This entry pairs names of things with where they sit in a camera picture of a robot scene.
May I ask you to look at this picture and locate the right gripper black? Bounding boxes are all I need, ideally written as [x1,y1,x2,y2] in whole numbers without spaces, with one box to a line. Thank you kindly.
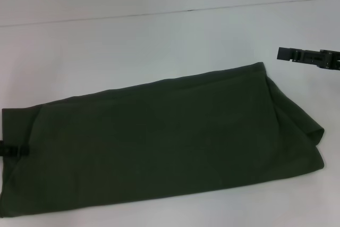
[276,47,340,72]

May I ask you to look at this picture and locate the dark green FREE! t-shirt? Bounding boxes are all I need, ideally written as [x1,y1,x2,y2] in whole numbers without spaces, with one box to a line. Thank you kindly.
[0,61,326,212]

